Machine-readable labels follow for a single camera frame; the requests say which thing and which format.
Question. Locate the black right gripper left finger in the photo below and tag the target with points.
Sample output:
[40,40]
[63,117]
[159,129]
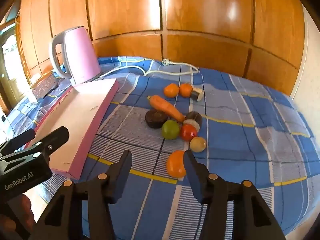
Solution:
[81,210]

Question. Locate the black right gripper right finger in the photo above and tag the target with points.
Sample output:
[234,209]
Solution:
[252,218]

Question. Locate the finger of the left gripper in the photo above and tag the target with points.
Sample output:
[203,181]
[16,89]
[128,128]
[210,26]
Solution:
[47,145]
[10,146]

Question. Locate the orange yellow tomato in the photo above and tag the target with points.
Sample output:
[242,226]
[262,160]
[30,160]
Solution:
[175,166]

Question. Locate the yellowish round fruit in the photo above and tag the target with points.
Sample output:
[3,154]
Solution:
[198,144]

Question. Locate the red tomato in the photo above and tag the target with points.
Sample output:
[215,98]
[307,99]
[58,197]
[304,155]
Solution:
[188,132]

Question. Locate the dark round beetroot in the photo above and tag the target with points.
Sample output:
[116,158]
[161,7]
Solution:
[155,118]

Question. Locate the cut dark eggplant piece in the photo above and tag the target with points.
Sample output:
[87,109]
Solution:
[194,119]

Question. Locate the orange carrot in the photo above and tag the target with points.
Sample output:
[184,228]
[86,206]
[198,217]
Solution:
[163,105]

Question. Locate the green tomato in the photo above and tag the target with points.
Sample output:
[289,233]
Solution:
[170,130]

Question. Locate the orange mandarin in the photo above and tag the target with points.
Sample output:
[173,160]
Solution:
[171,90]
[185,90]

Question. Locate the white cut vegetable chunk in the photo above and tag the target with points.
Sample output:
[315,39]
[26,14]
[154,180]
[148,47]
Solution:
[197,94]

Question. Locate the person's hand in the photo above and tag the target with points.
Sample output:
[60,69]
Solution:
[17,218]

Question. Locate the pink white tray box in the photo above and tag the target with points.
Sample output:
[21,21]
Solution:
[80,109]

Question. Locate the patterned tissue box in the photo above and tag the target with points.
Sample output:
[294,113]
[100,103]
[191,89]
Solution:
[42,86]

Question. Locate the blue plaid bedsheet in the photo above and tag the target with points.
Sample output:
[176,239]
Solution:
[253,133]

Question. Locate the pink electric kettle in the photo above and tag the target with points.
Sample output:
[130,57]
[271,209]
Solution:
[79,58]

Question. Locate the wooden headboard panels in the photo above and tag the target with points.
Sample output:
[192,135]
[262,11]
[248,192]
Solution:
[261,40]

